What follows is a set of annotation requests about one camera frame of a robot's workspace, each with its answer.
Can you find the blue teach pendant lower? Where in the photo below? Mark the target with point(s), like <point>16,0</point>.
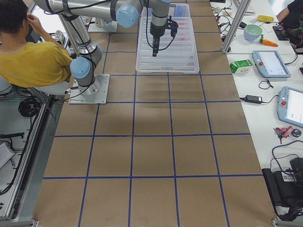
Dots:
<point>290,106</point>

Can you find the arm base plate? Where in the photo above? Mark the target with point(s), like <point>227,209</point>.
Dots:
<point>92,28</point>
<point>95,94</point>

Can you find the toy carrot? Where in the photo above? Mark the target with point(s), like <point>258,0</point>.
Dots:
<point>267,42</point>

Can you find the blue teach pendant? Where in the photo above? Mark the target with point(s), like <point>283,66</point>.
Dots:
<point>290,106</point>
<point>270,64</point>

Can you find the black power adapter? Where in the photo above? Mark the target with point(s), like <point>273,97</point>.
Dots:
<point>252,99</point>

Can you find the black device with cables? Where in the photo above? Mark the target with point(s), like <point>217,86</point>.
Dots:
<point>285,186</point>

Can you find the clear plastic box lid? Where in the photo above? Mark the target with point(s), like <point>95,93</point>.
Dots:
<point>178,55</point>

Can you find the green and blue bowl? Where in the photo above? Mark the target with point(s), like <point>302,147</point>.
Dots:
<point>252,32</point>

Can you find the person in yellow shirt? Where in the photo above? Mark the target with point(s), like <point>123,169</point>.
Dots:
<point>29,56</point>

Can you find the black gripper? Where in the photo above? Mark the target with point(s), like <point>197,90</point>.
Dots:
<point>156,30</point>

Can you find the blue teach pendant upper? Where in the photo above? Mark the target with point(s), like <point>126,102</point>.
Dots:
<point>270,64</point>

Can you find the pink keys bunch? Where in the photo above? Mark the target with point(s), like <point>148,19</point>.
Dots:
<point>283,132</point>

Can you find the yellow toy corn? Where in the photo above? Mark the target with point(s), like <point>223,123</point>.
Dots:
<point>264,18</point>

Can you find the aluminium frame post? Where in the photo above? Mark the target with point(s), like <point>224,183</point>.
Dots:
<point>235,24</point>

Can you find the person in black shirt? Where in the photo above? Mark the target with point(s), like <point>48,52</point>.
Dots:
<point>291,19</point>

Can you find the green white milk carton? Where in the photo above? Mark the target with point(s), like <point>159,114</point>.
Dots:
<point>242,66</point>

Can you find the clear plastic storage box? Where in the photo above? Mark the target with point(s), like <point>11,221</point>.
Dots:
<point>172,6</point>

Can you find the black round key fob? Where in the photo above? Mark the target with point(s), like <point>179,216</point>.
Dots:
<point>296,133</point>

